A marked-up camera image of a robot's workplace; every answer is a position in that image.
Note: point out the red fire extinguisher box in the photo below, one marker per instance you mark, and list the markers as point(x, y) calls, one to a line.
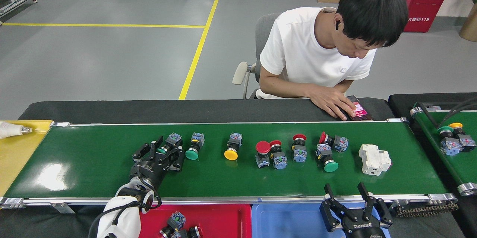
point(428, 6)

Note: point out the yellow plastic tray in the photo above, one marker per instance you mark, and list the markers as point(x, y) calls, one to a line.
point(18, 156)

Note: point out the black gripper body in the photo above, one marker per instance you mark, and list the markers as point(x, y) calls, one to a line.
point(149, 171)
point(361, 230)

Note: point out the green push button switch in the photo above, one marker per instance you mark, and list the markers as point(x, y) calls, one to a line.
point(173, 139)
point(451, 146)
point(331, 166)
point(192, 153)

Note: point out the person's right hand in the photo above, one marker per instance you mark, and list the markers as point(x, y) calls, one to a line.
point(331, 100)

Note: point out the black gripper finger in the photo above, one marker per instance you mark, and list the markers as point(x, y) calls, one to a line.
point(380, 212)
point(329, 212)
point(179, 159)
point(153, 147)

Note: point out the plain white circuit breaker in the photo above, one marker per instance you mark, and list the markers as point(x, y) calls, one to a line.
point(374, 159)

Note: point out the person's left forearm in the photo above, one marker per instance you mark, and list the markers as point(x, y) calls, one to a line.
point(344, 85)

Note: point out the white light bulb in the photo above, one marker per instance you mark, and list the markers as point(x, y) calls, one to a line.
point(11, 130)

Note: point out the person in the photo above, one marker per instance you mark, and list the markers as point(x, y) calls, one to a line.
point(298, 51)

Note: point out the grey office chair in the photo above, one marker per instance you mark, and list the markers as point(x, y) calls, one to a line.
point(264, 33)

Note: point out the push button switch blue body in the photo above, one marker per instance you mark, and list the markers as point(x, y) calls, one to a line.
point(177, 235)

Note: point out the yellow push button switch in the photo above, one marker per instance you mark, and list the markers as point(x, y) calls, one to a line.
point(231, 154)
point(466, 142)

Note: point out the potted plant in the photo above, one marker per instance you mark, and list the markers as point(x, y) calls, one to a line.
point(470, 25)

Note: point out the red plastic bin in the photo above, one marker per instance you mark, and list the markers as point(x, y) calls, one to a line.
point(223, 223)

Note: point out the short green conveyor belt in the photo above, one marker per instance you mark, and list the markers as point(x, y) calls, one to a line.
point(462, 167)

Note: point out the person's right forearm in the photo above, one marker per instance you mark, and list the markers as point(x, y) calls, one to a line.
point(287, 90)

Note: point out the smartphone with pink screen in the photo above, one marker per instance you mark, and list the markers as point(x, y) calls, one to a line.
point(363, 113)

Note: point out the blue plastic bin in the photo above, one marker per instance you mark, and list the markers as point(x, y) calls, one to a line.
point(287, 223)

